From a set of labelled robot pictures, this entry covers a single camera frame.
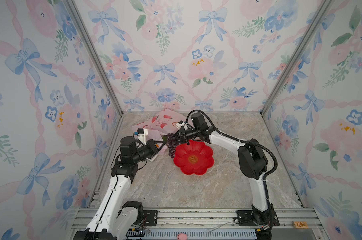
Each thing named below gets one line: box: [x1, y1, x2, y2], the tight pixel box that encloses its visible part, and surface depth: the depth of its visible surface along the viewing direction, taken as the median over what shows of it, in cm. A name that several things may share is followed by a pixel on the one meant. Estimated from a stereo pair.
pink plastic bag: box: [132, 109, 187, 141], surface depth 94 cm
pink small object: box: [177, 232, 188, 240], surface depth 69 cm
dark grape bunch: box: [167, 132, 180, 159], surface depth 81 cm
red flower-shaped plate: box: [173, 139, 215, 175], surface depth 97 cm
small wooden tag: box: [294, 221, 309, 229], surface depth 73 cm
